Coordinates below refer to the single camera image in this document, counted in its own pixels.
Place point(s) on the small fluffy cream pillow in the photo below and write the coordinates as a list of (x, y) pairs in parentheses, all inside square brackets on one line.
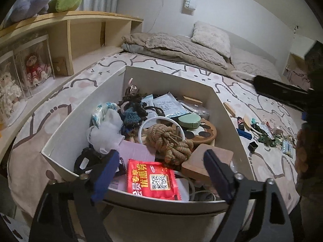
[(209, 37)]

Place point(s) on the square wooden block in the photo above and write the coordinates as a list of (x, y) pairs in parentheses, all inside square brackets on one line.
[(196, 161)]

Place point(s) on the black printed lighter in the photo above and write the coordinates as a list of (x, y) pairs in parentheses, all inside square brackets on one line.
[(239, 123)]

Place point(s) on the small brown carton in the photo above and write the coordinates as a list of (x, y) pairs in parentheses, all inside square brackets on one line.
[(60, 66)]

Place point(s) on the half-round wooden block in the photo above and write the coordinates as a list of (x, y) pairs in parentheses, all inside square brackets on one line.
[(229, 109)]

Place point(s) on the white doll display case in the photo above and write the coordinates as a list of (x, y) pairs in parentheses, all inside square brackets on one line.
[(7, 90)]

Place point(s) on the pink card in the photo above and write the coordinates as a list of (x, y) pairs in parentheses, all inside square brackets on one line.
[(136, 151)]

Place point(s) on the purple plush toy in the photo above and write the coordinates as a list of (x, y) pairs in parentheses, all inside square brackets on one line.
[(30, 6)]

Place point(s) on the cartoon animal printed bed sheet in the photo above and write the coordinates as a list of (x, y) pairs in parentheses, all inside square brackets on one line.
[(265, 171)]

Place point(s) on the beige quilted blanket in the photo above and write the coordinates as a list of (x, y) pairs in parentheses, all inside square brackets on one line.
[(136, 42)]

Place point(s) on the blue metallic lighter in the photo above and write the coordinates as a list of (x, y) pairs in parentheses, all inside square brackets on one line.
[(244, 134)]

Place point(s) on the grey bed headboard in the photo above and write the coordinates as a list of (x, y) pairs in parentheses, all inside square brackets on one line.
[(265, 48)]

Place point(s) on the large beige knitted pillow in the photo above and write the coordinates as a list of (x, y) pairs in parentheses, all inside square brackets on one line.
[(252, 65)]

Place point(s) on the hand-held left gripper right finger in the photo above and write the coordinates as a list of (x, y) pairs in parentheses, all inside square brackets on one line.
[(219, 179)]

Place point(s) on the leaf-shaped wooden block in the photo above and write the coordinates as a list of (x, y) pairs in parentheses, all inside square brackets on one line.
[(247, 122)]

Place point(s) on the white plastic bag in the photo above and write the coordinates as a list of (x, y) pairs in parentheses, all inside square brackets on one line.
[(106, 136)]

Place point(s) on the red doll display case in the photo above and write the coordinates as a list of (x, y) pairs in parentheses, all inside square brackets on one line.
[(35, 68)]

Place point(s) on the black plastic item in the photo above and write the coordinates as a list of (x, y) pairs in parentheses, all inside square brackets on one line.
[(85, 160)]

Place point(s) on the blue white patterned cloth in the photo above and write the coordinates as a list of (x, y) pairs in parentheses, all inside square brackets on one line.
[(101, 111)]

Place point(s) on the wooden bedside shelf unit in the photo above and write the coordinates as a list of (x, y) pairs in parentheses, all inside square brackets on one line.
[(83, 37)]

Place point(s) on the green clothespins pile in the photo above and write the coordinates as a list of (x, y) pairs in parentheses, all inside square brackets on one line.
[(265, 138)]

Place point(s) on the green plush toy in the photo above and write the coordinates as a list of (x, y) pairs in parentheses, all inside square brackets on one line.
[(65, 1)]

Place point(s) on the white cardboard box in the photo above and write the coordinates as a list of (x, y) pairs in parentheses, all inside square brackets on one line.
[(176, 80)]

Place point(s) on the dark brown crochet item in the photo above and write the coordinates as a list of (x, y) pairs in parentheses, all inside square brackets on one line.
[(133, 100)]

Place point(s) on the black clip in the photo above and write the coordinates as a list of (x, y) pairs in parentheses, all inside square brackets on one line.
[(253, 146)]

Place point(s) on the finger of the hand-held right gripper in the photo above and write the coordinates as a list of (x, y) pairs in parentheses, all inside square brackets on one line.
[(277, 88)]

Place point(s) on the teal crochet item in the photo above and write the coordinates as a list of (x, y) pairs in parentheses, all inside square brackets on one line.
[(131, 116)]

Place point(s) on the round green tin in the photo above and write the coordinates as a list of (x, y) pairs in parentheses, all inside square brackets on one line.
[(189, 121)]

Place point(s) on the red printed sachet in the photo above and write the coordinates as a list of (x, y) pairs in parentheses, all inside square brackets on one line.
[(151, 181)]

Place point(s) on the silver printed sachet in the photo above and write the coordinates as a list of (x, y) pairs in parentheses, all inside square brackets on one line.
[(169, 104)]

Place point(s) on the thin wooden strip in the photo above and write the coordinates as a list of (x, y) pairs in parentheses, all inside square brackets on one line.
[(191, 99)]

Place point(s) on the blue white medicine sachet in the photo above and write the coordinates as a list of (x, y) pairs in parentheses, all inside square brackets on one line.
[(148, 102)]

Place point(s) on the pile of clothes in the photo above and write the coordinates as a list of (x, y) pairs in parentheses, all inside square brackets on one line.
[(295, 77)]

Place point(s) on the round wooden bear coaster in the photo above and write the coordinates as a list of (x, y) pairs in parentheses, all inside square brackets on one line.
[(204, 133)]

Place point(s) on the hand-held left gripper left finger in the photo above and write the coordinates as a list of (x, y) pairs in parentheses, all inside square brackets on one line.
[(106, 174)]

